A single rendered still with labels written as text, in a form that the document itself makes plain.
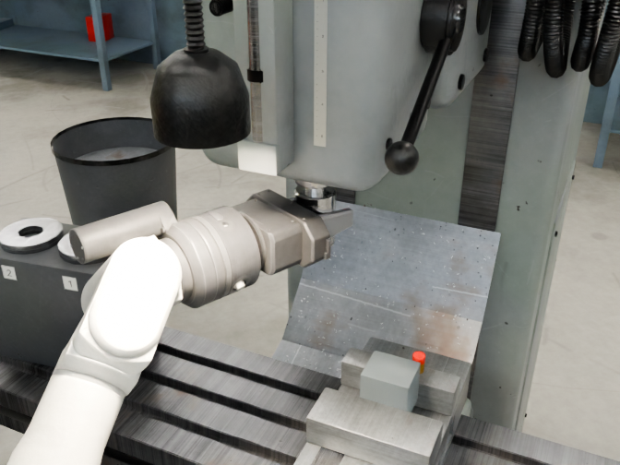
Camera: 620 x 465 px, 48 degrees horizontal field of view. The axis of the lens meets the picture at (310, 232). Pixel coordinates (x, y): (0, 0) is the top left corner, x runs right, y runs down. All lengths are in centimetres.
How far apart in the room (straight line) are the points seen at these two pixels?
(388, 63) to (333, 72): 5
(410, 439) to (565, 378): 181
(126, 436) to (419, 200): 58
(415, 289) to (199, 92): 75
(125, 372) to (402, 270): 66
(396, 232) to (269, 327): 156
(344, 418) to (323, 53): 43
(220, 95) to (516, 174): 69
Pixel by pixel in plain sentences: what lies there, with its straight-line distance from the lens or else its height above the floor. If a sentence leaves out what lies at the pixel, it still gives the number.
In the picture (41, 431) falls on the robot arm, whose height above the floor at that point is 119.
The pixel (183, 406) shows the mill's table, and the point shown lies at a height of 91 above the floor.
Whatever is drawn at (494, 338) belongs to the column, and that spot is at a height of 86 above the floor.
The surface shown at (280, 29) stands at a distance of 60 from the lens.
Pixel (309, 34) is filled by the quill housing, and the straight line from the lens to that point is 62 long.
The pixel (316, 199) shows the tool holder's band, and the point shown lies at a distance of 75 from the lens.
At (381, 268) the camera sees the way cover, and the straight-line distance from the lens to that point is 118.
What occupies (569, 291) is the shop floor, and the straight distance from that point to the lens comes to 309.
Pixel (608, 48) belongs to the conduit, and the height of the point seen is 141.
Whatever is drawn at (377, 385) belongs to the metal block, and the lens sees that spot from 85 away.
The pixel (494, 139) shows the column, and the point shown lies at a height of 122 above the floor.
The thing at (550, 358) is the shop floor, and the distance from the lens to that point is 268.
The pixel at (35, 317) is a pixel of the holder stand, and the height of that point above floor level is 100.
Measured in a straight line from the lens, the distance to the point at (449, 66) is 79.
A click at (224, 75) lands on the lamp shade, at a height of 146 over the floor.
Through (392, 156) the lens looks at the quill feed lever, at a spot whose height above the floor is 137.
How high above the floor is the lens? 160
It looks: 29 degrees down
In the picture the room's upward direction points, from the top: straight up
